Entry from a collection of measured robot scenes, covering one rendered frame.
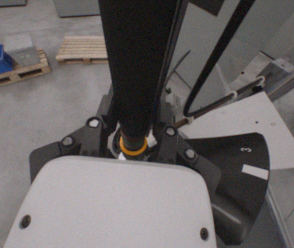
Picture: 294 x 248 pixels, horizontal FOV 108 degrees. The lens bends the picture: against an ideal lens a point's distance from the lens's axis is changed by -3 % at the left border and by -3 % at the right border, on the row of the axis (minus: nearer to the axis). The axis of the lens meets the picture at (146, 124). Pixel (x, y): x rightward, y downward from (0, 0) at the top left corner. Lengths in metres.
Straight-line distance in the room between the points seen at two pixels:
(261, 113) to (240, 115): 0.06
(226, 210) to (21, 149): 2.21
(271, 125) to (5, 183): 2.33
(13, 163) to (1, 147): 0.32
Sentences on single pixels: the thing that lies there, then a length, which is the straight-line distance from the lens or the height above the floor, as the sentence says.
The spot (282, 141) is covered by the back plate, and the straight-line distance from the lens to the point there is 0.50.
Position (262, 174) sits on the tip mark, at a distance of 0.26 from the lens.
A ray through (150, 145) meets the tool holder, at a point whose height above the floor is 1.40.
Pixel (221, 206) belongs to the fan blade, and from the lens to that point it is 0.23.
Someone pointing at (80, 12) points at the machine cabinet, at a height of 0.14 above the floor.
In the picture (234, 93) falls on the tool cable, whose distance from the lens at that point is 0.39.
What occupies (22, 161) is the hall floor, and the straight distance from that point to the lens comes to 2.15.
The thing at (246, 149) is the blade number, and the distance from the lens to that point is 0.30.
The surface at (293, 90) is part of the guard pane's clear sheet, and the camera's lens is 0.89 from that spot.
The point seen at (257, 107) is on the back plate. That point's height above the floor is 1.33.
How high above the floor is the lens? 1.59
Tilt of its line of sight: 58 degrees down
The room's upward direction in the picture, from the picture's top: 12 degrees clockwise
